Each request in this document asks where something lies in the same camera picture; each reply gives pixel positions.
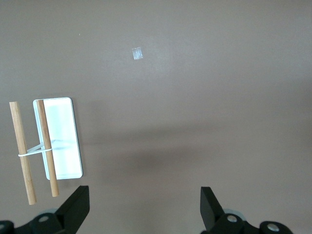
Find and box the wooden dowel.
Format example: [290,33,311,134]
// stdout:
[9,101,38,205]
[36,99,60,197]

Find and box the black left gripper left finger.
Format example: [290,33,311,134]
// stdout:
[0,185,90,234]

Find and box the white tray rack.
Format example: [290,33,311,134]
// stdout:
[18,97,84,180]

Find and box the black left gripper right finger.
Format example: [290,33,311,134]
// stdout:
[199,186,293,234]

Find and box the clear tape piece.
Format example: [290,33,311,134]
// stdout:
[132,46,144,60]

